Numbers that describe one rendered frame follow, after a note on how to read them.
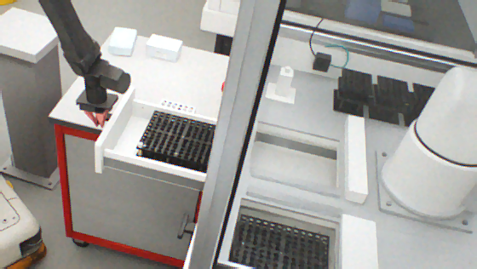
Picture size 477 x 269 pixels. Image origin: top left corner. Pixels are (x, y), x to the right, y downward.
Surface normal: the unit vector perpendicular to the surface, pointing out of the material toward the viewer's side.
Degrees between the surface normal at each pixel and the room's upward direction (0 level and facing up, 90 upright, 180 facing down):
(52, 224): 0
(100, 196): 90
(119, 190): 90
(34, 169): 90
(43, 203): 0
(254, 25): 90
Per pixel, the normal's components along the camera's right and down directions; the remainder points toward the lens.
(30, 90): -0.30, 0.63
